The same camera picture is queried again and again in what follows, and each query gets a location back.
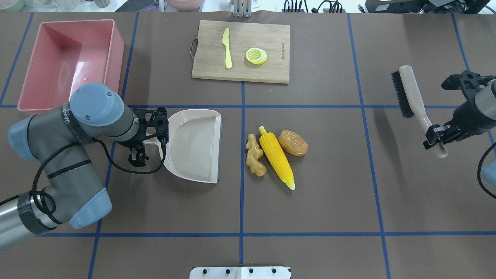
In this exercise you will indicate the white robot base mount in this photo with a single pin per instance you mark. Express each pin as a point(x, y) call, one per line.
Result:
point(248, 272)

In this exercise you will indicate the yellow toy corn cob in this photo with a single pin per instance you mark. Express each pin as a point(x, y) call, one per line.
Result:
point(276, 157)

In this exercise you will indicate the brown toy potato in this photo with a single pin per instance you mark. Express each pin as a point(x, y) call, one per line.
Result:
point(293, 143)

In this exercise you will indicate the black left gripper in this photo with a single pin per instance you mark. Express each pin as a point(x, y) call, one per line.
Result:
point(130, 143)

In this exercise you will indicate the yellow lemon slices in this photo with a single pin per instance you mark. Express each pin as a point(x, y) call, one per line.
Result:
point(256, 56)

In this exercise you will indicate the yellow plastic knife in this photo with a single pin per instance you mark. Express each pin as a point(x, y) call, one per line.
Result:
point(226, 43)

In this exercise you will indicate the beige plastic dustpan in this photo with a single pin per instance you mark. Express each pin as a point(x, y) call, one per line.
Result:
point(193, 150)

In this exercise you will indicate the pink plastic bin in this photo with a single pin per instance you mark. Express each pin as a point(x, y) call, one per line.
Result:
point(67, 55)

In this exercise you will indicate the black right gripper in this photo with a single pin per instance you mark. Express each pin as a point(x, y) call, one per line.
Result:
point(466, 116)

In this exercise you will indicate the beige hand brush black bristles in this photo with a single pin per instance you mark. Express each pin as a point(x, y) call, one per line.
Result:
point(409, 97)

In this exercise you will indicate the bamboo cutting board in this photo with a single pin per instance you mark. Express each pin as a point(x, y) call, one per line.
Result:
point(208, 62)

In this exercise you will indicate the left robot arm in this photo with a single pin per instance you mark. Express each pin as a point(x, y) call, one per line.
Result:
point(66, 187)

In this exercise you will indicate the tan toy ginger root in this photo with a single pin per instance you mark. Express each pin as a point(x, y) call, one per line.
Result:
point(254, 153)

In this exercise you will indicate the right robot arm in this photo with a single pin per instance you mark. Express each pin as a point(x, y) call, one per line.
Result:
point(474, 117)

